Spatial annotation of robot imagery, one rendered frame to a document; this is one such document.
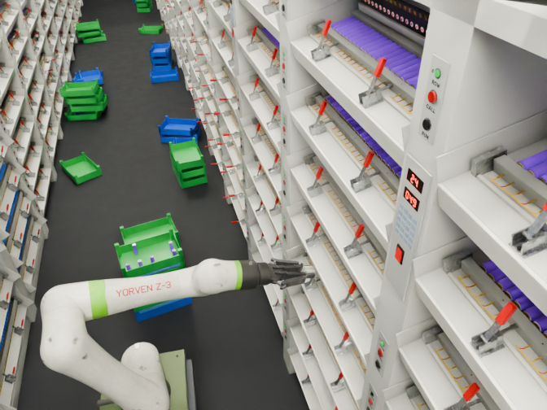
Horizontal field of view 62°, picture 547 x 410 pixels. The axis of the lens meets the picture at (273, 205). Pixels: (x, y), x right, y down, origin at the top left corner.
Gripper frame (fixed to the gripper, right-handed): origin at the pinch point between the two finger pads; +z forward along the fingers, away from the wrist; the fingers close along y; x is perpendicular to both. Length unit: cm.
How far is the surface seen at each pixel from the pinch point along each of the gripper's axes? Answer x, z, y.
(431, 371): 32, -8, 61
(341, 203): 33.9, -4.2, 8.7
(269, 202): -7, 1, -51
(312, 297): -7.8, 0.6, 4.4
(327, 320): -7.2, 1.5, 15.0
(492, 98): 83, -18, 54
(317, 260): 11.6, -4.4, 7.4
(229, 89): 13, -3, -130
